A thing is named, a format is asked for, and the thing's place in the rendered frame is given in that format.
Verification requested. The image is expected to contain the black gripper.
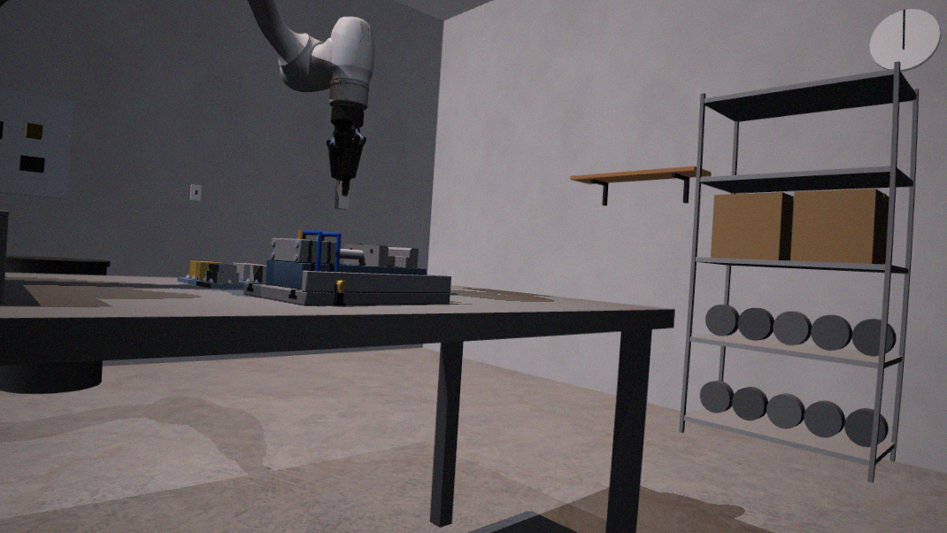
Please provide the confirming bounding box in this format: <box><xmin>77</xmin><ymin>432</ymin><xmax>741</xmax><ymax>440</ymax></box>
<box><xmin>327</xmin><ymin>105</ymin><xmax>366</xmax><ymax>210</ymax></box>

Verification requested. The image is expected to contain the yellow rectangular block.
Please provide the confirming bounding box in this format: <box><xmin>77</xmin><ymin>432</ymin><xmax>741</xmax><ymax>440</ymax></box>
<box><xmin>189</xmin><ymin>261</ymin><xmax>221</xmax><ymax>280</ymax></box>

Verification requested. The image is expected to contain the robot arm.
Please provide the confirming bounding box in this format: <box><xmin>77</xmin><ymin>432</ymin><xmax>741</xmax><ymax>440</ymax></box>
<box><xmin>247</xmin><ymin>0</ymin><xmax>374</xmax><ymax>111</ymax></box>

